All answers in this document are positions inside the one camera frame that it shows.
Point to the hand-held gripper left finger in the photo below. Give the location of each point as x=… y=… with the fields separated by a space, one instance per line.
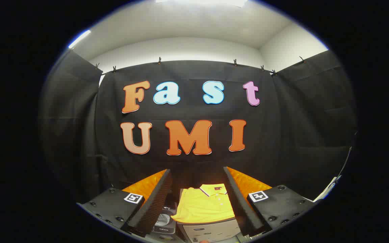
x=154 y=202

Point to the ceiling light strip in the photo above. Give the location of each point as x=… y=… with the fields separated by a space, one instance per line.
x=79 y=39

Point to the row of black clips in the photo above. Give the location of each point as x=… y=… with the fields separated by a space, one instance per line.
x=159 y=60

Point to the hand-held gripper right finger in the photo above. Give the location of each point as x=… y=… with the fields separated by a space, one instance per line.
x=240 y=202

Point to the yellow polo shirt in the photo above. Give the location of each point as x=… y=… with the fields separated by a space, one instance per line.
x=203 y=207

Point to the grey drawer cabinet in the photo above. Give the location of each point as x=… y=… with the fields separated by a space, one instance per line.
x=211 y=231

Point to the printed paper sheet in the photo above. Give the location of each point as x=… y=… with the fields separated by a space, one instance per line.
x=328 y=190

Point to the small grey washing machine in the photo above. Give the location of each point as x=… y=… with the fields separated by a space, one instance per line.
x=163 y=221

